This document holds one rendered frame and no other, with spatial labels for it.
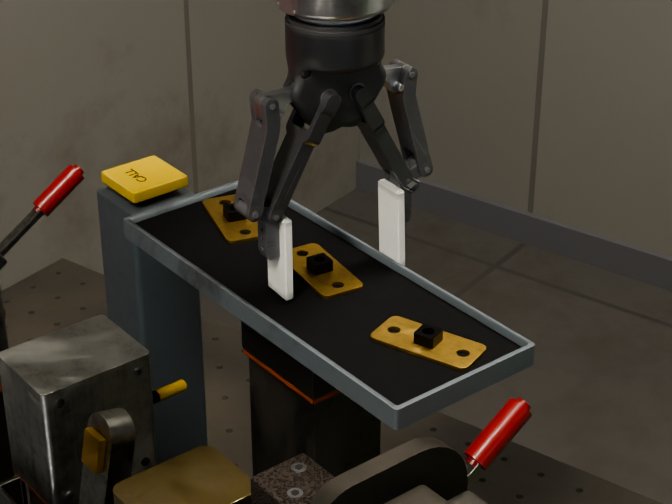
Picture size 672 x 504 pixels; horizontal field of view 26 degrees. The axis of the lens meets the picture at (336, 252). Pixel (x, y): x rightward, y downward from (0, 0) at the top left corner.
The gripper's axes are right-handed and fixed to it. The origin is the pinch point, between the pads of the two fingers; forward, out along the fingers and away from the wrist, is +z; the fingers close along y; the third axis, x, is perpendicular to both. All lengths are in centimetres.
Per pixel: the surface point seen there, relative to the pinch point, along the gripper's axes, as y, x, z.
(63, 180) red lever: 9.9, -35.1, 4.6
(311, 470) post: 10.7, 14.0, 9.0
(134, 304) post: 8.2, -23.5, 13.5
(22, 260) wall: -27, -168, 82
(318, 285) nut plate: 2.1, 0.7, 2.1
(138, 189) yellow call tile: 7.1, -23.2, 1.7
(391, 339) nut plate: 1.5, 10.6, 2.4
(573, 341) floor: -136, -123, 112
